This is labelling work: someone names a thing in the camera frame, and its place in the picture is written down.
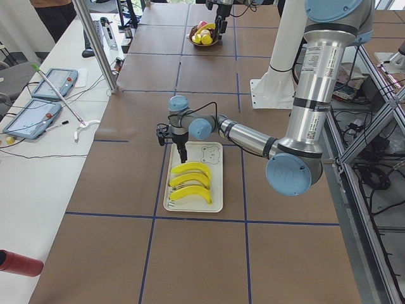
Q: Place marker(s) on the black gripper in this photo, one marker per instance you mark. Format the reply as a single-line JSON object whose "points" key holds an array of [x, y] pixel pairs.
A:
{"points": [[179, 139], [220, 12]]}

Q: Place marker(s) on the yellow banana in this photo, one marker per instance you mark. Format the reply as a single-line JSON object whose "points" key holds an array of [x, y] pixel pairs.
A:
{"points": [[194, 176], [184, 167], [207, 26], [191, 190]]}

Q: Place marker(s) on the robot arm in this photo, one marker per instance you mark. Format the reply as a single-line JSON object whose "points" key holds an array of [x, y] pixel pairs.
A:
{"points": [[252, 5], [309, 48]]}

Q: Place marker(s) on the brown wicker basket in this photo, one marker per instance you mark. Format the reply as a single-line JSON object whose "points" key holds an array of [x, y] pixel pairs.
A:
{"points": [[193, 31]]}

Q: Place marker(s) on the red pink apple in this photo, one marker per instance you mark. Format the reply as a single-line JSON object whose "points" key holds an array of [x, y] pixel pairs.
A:
{"points": [[201, 24]]}

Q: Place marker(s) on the yellow lemon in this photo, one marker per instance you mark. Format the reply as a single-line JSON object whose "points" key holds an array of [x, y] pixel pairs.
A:
{"points": [[206, 40]]}

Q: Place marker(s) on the white bear tray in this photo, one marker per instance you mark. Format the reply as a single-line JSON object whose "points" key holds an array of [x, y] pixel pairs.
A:
{"points": [[209, 153]]}

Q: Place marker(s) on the yellow starfruit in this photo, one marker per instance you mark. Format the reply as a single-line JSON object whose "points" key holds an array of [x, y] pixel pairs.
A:
{"points": [[196, 39]]}

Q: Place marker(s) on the stack of cloths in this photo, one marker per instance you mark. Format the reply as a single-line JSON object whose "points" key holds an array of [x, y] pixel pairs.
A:
{"points": [[349, 81]]}

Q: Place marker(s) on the far blue teach pendant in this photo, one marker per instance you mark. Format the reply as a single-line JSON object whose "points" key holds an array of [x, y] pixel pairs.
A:
{"points": [[62, 79]]}

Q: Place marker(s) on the blue teach pendant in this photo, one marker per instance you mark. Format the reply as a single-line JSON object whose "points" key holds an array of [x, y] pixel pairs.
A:
{"points": [[62, 79], [34, 119]]}

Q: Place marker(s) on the near blue teach pendant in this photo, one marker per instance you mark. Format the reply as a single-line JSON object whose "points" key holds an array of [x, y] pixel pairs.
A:
{"points": [[34, 119]]}

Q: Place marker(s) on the person in brown top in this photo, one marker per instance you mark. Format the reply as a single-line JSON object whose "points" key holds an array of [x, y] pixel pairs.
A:
{"points": [[56, 15]]}

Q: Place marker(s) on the green tipped stick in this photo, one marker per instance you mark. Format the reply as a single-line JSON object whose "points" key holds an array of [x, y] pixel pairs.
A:
{"points": [[37, 69]]}

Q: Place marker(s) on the red cylinder bottle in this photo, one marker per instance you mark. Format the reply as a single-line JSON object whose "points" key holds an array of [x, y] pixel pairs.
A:
{"points": [[19, 264]]}

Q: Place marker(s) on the white camera pole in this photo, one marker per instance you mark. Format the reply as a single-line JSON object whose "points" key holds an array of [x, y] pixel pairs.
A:
{"points": [[275, 89]]}

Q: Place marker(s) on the aluminium frame post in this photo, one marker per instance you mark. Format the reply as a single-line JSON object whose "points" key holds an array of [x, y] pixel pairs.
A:
{"points": [[85, 17]]}

